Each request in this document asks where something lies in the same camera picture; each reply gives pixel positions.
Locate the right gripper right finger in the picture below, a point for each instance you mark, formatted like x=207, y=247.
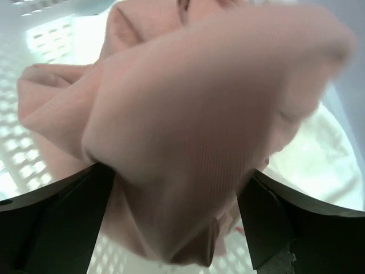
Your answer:
x=290, y=232

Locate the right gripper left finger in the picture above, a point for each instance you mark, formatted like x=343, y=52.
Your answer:
x=54, y=229

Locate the white t-shirt red print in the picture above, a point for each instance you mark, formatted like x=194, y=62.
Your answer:
x=320, y=162

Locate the pink t-shirt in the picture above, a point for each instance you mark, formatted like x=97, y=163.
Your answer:
x=296, y=50

